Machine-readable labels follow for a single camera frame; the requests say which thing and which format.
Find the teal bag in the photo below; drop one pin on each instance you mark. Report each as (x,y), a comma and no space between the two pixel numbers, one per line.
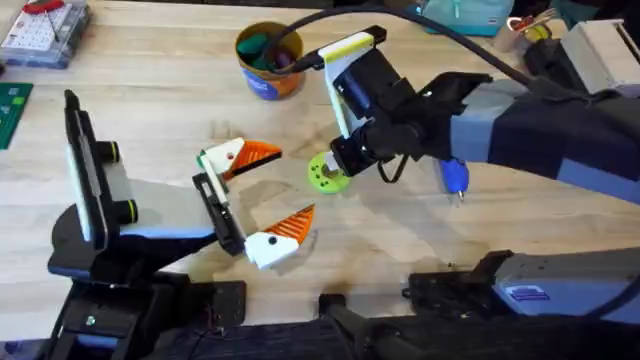
(467,15)

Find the left wrist upright plate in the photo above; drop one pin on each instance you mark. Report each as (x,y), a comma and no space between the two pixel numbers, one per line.
(87,170)

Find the yellow tape roll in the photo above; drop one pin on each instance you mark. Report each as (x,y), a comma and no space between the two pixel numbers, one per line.
(537,33)

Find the blue electric screwdriver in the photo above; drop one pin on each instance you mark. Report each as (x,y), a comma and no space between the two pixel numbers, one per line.
(454,177)

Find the right wrist upright plate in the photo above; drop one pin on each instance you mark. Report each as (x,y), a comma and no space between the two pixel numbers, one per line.
(345,50)

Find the wrist upright plate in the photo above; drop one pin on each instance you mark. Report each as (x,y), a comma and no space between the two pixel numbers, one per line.
(345,50)
(87,170)

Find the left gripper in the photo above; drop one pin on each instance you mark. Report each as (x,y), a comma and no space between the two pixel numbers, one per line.
(165,210)

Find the green board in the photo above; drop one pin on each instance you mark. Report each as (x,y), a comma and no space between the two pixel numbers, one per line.
(11,112)

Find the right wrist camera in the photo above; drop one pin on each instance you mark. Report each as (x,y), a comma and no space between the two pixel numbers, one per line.
(362,82)

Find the tub with toys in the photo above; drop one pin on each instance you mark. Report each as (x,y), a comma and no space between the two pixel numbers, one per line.
(270,65)

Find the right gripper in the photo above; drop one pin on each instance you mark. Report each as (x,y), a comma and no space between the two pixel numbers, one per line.
(400,135)

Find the green disc with holes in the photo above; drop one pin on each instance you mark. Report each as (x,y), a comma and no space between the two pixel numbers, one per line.
(320,182)

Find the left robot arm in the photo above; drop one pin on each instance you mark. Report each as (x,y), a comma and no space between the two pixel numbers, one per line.
(125,260)

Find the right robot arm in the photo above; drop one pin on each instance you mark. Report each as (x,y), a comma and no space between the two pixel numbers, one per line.
(550,135)

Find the clear box of small parts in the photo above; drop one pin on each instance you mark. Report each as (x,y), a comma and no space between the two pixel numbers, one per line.
(42,37)

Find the white box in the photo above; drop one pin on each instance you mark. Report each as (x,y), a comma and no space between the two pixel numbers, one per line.
(597,55)

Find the scissors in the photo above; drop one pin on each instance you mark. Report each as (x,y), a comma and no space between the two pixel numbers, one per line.
(527,21)

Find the black rail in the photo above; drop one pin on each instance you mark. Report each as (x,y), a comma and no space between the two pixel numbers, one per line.
(475,340)

